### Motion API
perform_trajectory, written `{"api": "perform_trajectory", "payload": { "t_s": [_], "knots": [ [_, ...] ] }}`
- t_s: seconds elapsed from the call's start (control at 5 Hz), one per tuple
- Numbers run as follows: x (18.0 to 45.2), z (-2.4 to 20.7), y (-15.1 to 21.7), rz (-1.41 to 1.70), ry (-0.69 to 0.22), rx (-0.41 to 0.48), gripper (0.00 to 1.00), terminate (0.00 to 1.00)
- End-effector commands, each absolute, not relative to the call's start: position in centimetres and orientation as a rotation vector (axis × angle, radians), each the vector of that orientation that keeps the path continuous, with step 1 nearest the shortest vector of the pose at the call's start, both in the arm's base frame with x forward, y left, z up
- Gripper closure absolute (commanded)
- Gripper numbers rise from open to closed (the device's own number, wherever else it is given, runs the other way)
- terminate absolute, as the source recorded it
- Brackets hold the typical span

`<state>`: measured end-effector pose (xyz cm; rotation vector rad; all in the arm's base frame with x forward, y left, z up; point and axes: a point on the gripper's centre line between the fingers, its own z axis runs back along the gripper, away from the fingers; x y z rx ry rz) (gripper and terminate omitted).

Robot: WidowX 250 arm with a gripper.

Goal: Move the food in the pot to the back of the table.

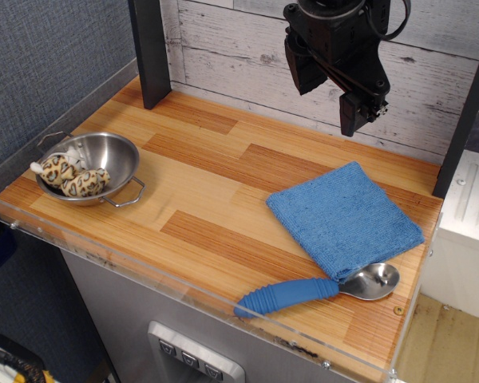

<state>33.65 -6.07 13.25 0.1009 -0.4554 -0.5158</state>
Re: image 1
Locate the white appliance on right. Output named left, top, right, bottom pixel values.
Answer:
left=421, top=150, right=479, bottom=318

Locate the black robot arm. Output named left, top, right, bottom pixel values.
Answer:
left=283, top=0, right=405, bottom=136

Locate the blue folded cloth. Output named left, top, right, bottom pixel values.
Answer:
left=266, top=162, right=425, bottom=282

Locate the blue handled metal scoop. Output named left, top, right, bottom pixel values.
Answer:
left=234, top=263, right=400, bottom=318

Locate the small steel pot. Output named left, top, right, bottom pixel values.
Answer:
left=32, top=132, right=145, bottom=207

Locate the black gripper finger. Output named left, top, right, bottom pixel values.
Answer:
left=284, top=34, right=328, bottom=95
left=339, top=92, right=388, bottom=137

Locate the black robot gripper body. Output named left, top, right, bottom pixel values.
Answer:
left=283, top=1, right=390, bottom=105

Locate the clear acrylic table guard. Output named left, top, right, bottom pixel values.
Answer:
left=0, top=63, right=441, bottom=382

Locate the leopard print plush food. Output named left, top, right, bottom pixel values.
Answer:
left=30, top=149, right=111, bottom=198

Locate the grey control panel with buttons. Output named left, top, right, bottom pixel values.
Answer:
left=148, top=321, right=246, bottom=382

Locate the dark vertical post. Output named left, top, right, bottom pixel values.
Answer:
left=432, top=63, right=479, bottom=199
left=128, top=0, right=172, bottom=109

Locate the dark left vertical post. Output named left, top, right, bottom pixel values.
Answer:
left=128, top=0, right=172, bottom=109

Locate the dark right vertical post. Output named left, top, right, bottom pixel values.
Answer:
left=432, top=63, right=479, bottom=199

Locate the yellow black object bottom left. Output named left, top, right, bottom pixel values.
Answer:
left=0, top=347, right=56, bottom=382

